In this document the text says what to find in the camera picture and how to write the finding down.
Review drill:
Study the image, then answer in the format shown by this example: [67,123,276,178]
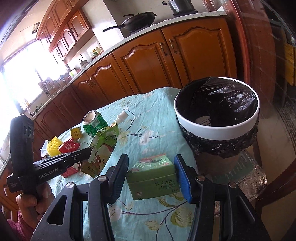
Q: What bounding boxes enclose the black stock pot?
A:
[162,0,196,15]

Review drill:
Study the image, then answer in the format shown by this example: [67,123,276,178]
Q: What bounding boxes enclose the black trash bag liner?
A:
[174,77,260,158]

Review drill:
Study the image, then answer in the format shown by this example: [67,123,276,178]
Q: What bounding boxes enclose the green milk carton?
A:
[126,154,180,200]

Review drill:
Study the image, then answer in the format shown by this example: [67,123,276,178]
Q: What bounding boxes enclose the white foam block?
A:
[115,110,128,125]

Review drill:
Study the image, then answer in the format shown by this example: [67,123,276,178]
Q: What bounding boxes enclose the red chip bag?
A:
[58,138,80,154]

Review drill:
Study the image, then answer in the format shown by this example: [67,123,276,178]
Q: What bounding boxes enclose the wooden upper kitchen cabinets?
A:
[36,0,94,64]

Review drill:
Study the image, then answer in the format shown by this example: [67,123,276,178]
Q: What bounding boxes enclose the green gold snack pouch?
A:
[80,122,119,178]

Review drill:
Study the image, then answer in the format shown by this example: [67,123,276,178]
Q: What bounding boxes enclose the silver padded stool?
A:
[195,150,267,204]

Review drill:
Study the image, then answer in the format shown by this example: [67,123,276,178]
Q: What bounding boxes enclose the wooden kitchen cabinets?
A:
[33,13,237,160]
[36,0,94,64]

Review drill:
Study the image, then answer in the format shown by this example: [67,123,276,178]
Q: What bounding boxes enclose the wooden lower kitchen cabinets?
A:
[33,13,237,160]

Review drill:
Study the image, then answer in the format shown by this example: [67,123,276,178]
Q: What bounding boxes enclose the black wok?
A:
[102,11,157,32]

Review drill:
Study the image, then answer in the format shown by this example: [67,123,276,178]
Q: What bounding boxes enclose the person's left hand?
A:
[16,182,55,229]

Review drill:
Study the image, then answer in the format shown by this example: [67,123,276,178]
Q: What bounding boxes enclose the yellow foam fruit net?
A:
[47,136,63,157]

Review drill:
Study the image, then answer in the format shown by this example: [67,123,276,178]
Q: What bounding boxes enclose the small yellow snack packet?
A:
[70,126,83,141]

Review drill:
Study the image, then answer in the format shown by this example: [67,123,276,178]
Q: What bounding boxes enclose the white foam fruit net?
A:
[195,116,212,126]

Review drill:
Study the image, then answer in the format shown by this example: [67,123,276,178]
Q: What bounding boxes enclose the floral teal tablecloth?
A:
[39,86,200,241]

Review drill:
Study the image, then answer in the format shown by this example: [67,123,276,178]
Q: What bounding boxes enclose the condiment bottles on counter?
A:
[92,47,103,58]

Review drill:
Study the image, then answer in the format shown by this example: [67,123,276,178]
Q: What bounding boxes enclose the small metal kettle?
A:
[79,60,89,70]

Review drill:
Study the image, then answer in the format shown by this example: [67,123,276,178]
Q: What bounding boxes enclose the green soda can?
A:
[82,110,108,138]

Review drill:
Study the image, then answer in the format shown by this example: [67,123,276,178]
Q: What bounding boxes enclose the pink sleeve forearm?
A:
[7,211,35,241]

